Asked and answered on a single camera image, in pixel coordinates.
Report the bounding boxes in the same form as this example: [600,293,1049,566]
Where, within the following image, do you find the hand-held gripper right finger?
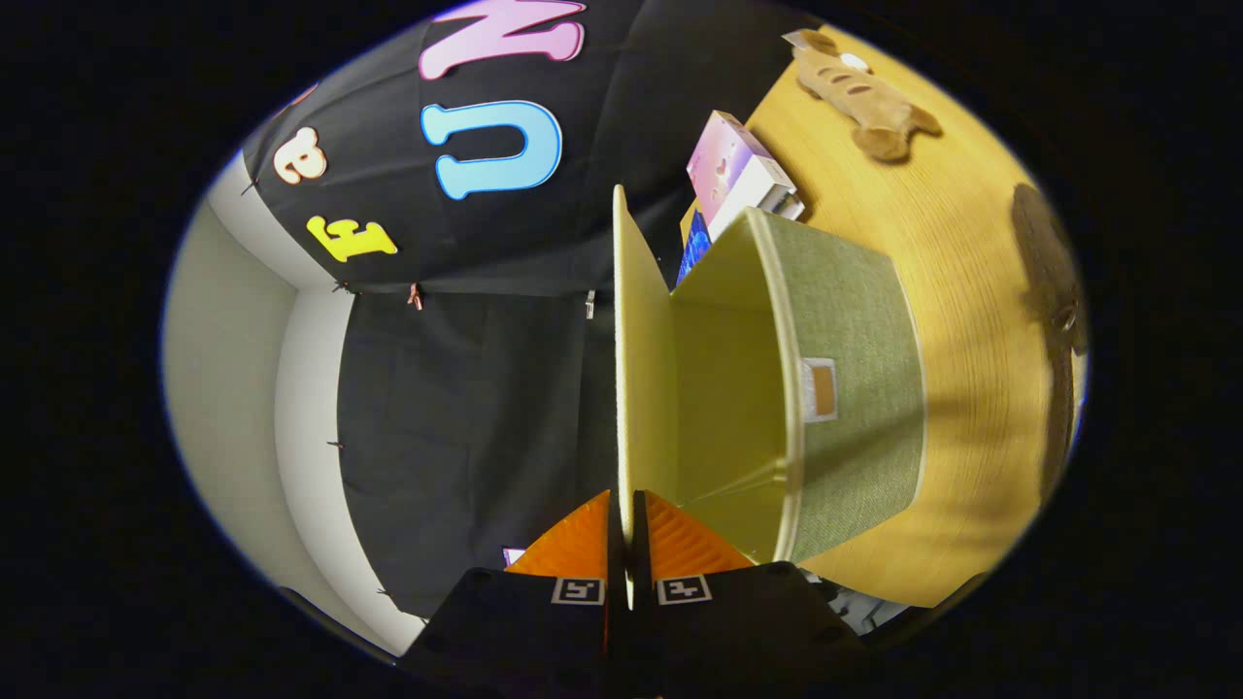
[631,490,870,698]

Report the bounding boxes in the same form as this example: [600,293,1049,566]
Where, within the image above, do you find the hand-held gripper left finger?
[398,488,622,699]

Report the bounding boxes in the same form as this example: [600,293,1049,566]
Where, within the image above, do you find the green fabric storage box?
[612,184,928,613]

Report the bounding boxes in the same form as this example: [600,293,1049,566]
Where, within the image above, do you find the black backdrop cloth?
[238,0,807,622]

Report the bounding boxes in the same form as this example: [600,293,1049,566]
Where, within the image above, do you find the blue book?
[677,209,717,287]

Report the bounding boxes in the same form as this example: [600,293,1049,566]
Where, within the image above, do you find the pink book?
[685,110,807,244]

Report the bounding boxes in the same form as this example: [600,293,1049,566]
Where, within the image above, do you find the tan bread-shaped plush toy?
[782,27,945,163]

